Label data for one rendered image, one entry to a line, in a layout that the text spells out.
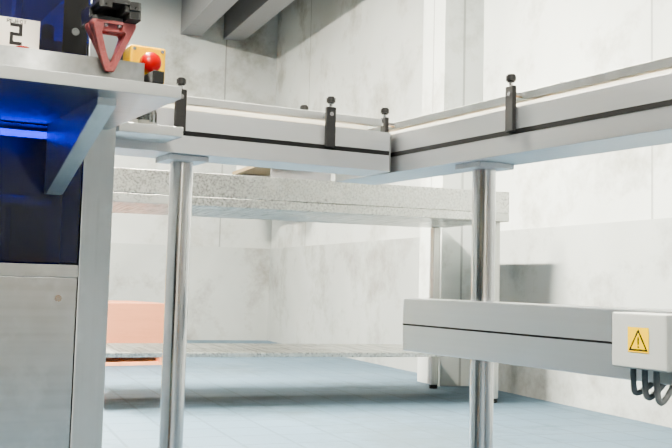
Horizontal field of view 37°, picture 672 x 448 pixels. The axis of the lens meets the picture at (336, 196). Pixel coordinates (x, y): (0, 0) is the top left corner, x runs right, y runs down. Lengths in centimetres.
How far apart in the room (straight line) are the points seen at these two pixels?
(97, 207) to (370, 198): 301
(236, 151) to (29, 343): 60
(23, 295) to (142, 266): 777
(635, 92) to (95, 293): 104
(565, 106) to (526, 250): 369
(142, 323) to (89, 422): 495
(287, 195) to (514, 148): 278
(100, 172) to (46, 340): 33
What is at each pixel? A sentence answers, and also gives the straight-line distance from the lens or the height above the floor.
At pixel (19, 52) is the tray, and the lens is 156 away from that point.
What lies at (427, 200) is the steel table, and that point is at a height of 100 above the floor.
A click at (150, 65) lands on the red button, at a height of 99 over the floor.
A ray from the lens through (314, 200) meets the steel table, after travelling 473.
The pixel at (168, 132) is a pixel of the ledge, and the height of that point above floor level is 87.
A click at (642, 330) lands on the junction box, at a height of 52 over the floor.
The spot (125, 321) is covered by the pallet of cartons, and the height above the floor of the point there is 29.
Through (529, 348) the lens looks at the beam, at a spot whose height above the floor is 47.
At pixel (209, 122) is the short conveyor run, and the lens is 215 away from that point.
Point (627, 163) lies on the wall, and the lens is 488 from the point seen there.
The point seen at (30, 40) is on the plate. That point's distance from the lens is 195.
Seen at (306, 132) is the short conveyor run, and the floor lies 91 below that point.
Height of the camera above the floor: 58
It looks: 5 degrees up
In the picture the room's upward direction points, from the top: 1 degrees clockwise
